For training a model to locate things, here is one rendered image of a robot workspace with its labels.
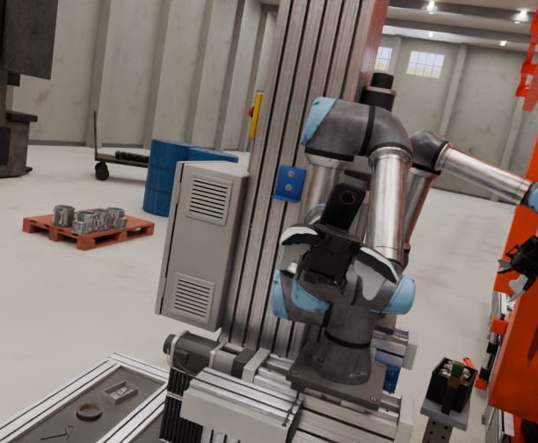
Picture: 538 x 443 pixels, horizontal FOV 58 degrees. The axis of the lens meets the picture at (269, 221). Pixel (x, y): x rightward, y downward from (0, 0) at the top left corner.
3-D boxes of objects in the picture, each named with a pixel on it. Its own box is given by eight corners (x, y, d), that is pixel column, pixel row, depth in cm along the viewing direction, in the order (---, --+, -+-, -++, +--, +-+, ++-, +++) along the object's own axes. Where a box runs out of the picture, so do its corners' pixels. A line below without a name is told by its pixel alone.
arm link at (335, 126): (325, 336, 114) (378, 104, 104) (264, 323, 114) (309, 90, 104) (323, 317, 126) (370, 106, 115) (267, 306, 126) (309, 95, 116)
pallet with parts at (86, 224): (90, 252, 427) (93, 219, 421) (18, 231, 448) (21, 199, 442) (155, 234, 531) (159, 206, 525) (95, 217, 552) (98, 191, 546)
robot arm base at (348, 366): (304, 371, 117) (312, 333, 115) (317, 348, 131) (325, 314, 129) (366, 392, 112) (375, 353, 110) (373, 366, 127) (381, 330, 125)
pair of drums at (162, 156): (159, 205, 690) (169, 138, 672) (240, 227, 647) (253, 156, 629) (123, 209, 617) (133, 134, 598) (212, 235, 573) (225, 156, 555)
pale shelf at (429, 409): (465, 432, 178) (468, 424, 177) (419, 413, 185) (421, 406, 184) (471, 385, 216) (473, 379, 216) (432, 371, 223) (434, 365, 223)
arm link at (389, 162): (408, 138, 118) (400, 327, 93) (364, 129, 119) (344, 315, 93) (425, 104, 108) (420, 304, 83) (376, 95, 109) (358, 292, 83)
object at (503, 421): (508, 490, 189) (525, 441, 185) (483, 479, 193) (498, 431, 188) (503, 317, 411) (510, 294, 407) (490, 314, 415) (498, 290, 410)
